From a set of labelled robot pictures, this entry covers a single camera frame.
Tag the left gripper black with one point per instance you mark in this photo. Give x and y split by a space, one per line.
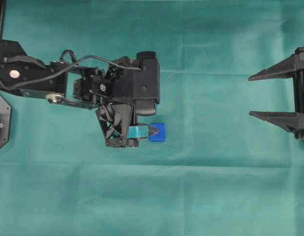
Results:
116 115

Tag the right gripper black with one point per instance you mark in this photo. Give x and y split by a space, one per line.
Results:
292 66

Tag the blue cube block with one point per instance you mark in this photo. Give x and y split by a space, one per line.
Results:
160 136

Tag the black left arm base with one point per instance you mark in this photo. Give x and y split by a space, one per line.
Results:
5 117

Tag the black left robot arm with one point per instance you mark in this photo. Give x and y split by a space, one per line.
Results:
63 82

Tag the green table cloth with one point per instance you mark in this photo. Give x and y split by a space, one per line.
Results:
220 171

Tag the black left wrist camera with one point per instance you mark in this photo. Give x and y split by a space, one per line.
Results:
138 82

